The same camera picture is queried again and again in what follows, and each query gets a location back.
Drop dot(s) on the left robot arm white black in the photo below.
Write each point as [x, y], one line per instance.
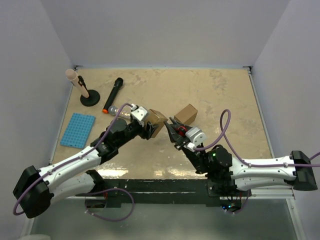
[37, 189]

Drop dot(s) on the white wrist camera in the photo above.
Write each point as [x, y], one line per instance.
[139, 113]
[196, 137]

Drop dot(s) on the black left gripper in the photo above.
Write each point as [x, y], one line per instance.
[146, 133]

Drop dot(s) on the blue studded building plate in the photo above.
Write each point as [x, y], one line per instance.
[78, 130]

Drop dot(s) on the black microphone orange end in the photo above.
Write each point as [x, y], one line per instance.
[115, 89]

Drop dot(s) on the small cardboard box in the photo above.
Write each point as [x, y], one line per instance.
[187, 115]

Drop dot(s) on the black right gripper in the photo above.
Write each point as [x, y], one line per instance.
[176, 138]

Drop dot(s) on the red black utility knife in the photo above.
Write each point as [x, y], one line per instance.
[181, 130]

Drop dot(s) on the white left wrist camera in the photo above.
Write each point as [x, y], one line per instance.
[139, 113]

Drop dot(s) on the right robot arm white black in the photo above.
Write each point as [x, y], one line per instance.
[230, 175]

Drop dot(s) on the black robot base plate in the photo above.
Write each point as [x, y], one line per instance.
[171, 191]

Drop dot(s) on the beige microphone on stand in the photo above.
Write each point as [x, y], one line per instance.
[75, 80]

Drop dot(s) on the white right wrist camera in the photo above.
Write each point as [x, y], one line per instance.
[196, 137]

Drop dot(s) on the silver glitter microphone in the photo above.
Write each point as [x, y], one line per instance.
[113, 110]

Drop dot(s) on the taped cardboard box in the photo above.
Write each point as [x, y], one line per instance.
[157, 121]

